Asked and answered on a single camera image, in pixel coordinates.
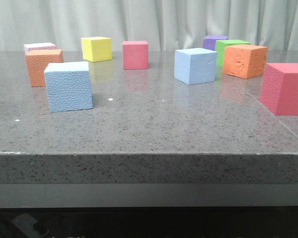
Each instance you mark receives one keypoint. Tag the smooth blue foam cube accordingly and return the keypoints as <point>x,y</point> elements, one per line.
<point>195,66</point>

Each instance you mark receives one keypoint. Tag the textured blue foam cube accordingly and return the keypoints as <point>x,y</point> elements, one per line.
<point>68,86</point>

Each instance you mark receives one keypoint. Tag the small red foam cube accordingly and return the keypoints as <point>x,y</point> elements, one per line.
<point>135,55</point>

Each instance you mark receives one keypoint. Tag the yellow foam cube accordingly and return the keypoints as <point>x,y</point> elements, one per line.
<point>96,49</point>

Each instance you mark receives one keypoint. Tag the grey curtain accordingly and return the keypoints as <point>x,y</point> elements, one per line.
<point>166,24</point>

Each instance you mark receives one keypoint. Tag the purple foam cube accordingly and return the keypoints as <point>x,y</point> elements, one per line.
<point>209,42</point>

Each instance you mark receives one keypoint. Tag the green foam cube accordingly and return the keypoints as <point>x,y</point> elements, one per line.
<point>222,44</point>

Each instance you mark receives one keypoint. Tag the dented orange foam cube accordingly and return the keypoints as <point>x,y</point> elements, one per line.
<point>244,61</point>

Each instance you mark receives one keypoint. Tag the textured orange foam cube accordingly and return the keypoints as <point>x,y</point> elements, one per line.
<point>37,61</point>

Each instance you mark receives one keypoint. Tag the pink foam cube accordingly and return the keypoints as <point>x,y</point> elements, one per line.
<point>39,46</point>

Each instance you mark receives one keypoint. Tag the large red foam cube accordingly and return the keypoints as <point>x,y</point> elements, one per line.
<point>279,90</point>

